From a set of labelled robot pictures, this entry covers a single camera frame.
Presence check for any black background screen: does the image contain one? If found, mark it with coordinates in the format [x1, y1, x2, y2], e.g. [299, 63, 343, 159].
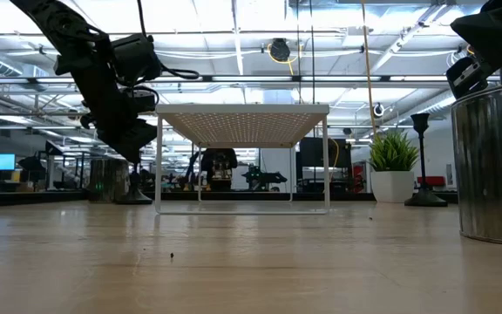
[299, 137, 352, 169]

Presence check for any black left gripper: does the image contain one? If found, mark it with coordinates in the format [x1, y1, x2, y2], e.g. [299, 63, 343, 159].
[72, 73, 159, 164]

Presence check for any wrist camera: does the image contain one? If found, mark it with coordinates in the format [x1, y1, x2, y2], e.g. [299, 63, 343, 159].
[110, 33, 164, 87]
[445, 55, 494, 100]

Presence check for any black background robot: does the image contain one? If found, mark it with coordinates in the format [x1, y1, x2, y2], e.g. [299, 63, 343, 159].
[200, 147, 239, 192]

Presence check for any red box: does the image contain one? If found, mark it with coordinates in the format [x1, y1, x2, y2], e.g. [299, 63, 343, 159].
[416, 175, 447, 188]

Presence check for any black cable reel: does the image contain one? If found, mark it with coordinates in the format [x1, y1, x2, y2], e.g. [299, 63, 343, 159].
[269, 38, 292, 63]

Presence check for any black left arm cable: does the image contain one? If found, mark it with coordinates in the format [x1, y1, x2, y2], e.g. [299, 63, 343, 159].
[135, 0, 201, 82]

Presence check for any yellow hanging cable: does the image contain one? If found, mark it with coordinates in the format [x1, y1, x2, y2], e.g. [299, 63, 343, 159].
[360, 0, 379, 139]

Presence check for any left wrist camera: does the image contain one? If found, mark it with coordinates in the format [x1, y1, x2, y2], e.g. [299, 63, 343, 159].
[110, 33, 164, 87]

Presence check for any green and black machine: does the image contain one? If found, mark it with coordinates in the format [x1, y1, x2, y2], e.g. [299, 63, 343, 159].
[241, 164, 288, 192]

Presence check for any green plant in white pot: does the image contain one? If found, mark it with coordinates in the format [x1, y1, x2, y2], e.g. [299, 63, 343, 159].
[368, 129, 421, 204]

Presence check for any white perforated metal shelf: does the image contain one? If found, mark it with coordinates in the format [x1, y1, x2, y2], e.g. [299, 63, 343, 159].
[153, 103, 331, 215]

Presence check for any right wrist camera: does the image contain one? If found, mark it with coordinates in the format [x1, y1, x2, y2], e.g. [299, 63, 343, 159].
[445, 55, 494, 100]

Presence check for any galvanized metal can with lid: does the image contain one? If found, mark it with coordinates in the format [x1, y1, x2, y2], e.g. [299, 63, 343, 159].
[87, 158, 130, 203]
[451, 79, 502, 249]

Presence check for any black candle stick holder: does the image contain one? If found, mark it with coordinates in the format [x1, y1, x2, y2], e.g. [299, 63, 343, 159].
[404, 113, 449, 208]
[115, 161, 153, 206]

